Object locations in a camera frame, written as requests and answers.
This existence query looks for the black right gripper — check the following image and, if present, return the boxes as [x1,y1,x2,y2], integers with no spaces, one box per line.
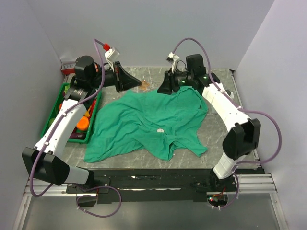
[156,67,193,95]

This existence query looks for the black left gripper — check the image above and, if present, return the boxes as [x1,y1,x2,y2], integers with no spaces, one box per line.
[89,61,142,92]

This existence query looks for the gold brooch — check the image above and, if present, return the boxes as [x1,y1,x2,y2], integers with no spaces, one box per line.
[139,80,150,91]

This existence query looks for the green garment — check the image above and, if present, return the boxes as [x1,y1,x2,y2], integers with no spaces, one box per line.
[84,87,208,163]

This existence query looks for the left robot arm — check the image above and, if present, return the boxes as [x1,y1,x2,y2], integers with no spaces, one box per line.
[22,56,142,193]

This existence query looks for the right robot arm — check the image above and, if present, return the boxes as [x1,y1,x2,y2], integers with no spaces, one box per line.
[157,53,261,191]

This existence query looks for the red chili toy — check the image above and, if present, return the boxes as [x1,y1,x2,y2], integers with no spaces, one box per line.
[89,98,97,116]

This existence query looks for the yellow pepper toy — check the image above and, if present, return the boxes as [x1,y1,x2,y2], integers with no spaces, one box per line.
[84,106,92,119]

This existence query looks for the red white box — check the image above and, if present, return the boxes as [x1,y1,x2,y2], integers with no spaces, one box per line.
[61,63,75,75]

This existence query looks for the orange carrot toy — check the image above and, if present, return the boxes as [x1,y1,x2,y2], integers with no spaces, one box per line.
[76,116,90,131]

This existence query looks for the white bottle grey cap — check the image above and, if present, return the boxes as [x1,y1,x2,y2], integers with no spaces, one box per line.
[211,90,234,114]

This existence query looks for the green plastic tray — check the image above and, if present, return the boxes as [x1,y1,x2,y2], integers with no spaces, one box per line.
[41,83,102,144]

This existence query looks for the purple eggplant toy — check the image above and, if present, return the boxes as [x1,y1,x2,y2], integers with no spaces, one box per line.
[69,132,86,140]

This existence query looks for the green pepper toy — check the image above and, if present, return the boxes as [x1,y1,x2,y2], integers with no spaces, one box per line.
[48,118,55,127]

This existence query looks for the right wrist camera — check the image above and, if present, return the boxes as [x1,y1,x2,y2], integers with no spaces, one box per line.
[166,52,180,73]

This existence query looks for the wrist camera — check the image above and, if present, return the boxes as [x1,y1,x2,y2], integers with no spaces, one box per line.
[103,43,120,69]
[166,52,180,73]

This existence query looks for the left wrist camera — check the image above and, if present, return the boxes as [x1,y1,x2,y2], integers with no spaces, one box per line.
[103,43,120,69]

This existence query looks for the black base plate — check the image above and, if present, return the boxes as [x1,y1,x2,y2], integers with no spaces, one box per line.
[66,169,264,204]

